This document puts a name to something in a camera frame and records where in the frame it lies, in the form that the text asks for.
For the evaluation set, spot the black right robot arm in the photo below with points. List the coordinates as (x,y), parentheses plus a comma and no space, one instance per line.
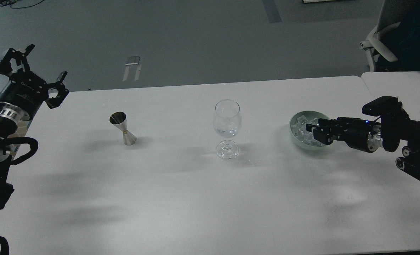
(394,126)

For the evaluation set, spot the pile of ice cubes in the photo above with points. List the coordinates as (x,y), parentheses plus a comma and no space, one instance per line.
(300,127)

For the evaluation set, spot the green bowl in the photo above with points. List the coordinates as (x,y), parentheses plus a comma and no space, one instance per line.
(296,140)

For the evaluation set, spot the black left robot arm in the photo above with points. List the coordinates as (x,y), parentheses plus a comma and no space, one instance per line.
(13,150)

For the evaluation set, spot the steel double jigger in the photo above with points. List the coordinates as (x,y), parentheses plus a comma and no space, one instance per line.
(118,119)

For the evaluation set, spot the person in teal sweater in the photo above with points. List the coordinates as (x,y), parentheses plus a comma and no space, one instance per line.
(404,43)

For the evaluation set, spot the clear wine glass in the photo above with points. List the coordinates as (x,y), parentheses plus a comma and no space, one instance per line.
(227,122)

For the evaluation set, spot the white office chair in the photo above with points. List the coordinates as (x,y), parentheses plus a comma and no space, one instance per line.
(391,14)

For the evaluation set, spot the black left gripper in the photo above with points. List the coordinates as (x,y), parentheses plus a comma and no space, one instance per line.
(26,90)

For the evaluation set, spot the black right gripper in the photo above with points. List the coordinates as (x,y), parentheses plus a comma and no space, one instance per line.
(363,135)

